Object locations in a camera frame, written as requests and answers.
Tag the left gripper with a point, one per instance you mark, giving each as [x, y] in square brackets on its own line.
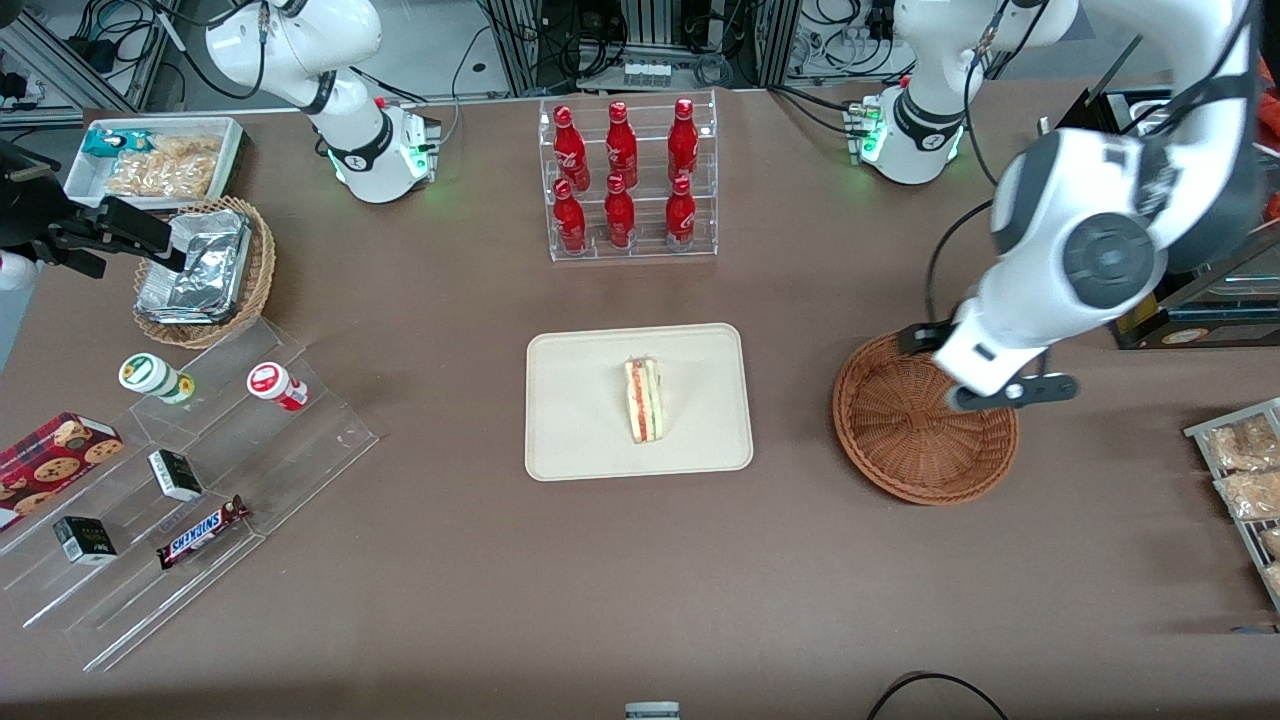
[921, 338]

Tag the clear acrylic stepped shelf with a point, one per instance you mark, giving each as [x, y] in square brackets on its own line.
[290, 450]

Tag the small grey box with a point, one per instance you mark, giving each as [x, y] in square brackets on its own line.
[652, 711]

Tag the red lid white cup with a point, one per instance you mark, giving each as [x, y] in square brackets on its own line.
[275, 385]

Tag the red cola bottle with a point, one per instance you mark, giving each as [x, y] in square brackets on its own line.
[621, 145]
[680, 218]
[570, 222]
[570, 150]
[619, 218]
[683, 140]

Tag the red cookie box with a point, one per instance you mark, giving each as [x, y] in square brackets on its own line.
[50, 460]

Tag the triangular sandwich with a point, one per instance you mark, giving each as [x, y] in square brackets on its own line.
[643, 405]

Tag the green lid white cup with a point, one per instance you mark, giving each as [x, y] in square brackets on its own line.
[150, 376]

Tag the clear acrylic bottle rack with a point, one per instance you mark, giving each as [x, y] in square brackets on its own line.
[645, 245]

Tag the silver foil packet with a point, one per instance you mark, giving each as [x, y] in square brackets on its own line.
[215, 255]
[175, 298]

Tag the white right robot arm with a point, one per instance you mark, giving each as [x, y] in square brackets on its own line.
[350, 150]

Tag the clear bag of chips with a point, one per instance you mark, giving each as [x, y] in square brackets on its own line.
[190, 150]
[160, 178]

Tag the brown wicker basket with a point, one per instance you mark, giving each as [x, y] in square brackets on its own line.
[900, 440]

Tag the white rectangular bin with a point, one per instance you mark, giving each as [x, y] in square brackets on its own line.
[85, 180]

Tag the teal snack packet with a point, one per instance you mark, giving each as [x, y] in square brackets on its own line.
[105, 142]

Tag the Snickers chocolate bar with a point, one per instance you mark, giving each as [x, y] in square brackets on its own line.
[200, 533]

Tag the black food warmer machine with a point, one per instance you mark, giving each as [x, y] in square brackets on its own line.
[1200, 330]

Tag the beige plastic tray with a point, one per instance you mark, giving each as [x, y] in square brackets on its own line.
[580, 400]

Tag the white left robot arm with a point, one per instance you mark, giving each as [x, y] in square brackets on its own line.
[1060, 200]

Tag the clear bag of snacks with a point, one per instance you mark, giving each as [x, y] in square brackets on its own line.
[1240, 445]
[1250, 495]
[1273, 580]
[1270, 542]

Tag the small black box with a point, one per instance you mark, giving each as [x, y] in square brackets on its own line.
[85, 541]
[176, 476]

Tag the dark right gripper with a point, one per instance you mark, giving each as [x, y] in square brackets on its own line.
[38, 208]

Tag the aluminium frame rack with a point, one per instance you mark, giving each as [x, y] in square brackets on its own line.
[650, 25]

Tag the aluminium frame rail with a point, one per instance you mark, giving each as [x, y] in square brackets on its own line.
[60, 60]

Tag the light wicker basket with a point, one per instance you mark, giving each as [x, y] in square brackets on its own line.
[258, 280]

